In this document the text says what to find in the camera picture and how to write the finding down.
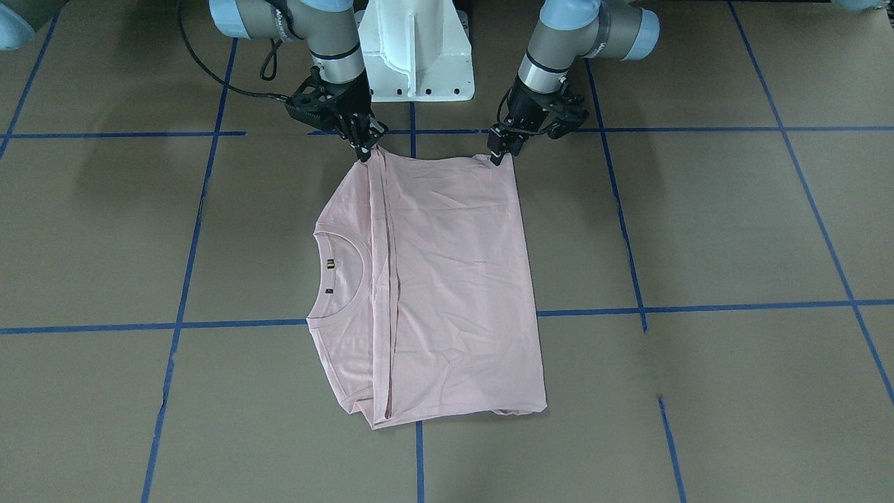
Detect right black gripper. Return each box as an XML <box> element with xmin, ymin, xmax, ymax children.
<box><xmin>328</xmin><ymin>73</ymin><xmax>388</xmax><ymax>162</ymax></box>

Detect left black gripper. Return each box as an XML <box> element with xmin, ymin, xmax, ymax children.
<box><xmin>488</xmin><ymin>76</ymin><xmax>558</xmax><ymax>166</ymax></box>

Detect pink Snoopy t-shirt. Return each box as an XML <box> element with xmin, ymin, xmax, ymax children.
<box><xmin>307</xmin><ymin>147</ymin><xmax>547</xmax><ymax>430</ymax></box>

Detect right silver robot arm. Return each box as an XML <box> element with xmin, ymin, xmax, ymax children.
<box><xmin>175</xmin><ymin>1</ymin><xmax>388</xmax><ymax>162</ymax></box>

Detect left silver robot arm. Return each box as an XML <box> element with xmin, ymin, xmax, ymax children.
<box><xmin>488</xmin><ymin>1</ymin><xmax>661</xmax><ymax>166</ymax></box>

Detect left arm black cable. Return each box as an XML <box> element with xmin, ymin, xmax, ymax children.
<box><xmin>496</xmin><ymin>84</ymin><xmax>566</xmax><ymax>137</ymax></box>

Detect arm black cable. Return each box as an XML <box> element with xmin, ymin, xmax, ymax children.
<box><xmin>496</xmin><ymin>84</ymin><xmax>566</xmax><ymax>137</ymax></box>
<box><xmin>175</xmin><ymin>0</ymin><xmax>294</xmax><ymax>102</ymax></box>

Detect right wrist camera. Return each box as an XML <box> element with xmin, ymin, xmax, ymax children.
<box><xmin>284</xmin><ymin>66</ymin><xmax>337</xmax><ymax>131</ymax></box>

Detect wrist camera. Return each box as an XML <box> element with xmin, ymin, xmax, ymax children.
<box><xmin>546</xmin><ymin>82</ymin><xmax>589</xmax><ymax>140</ymax></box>
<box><xmin>284</xmin><ymin>66</ymin><xmax>337</xmax><ymax>131</ymax></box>

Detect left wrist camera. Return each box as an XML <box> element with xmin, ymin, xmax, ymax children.
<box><xmin>546</xmin><ymin>82</ymin><xmax>589</xmax><ymax>140</ymax></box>

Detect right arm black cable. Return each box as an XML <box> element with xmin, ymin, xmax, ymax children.
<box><xmin>175</xmin><ymin>0</ymin><xmax>294</xmax><ymax>102</ymax></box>

